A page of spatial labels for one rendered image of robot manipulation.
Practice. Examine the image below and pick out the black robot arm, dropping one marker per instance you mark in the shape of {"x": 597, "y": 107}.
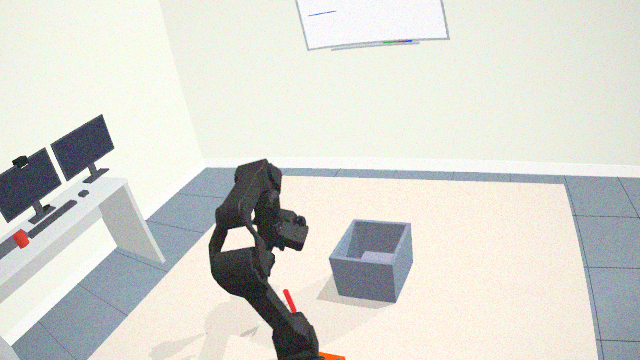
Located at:
{"x": 244, "y": 272}

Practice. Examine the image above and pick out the red peg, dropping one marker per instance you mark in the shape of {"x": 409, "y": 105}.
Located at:
{"x": 289, "y": 300}

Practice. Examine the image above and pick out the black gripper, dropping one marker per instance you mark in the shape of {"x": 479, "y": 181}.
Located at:
{"x": 266, "y": 232}

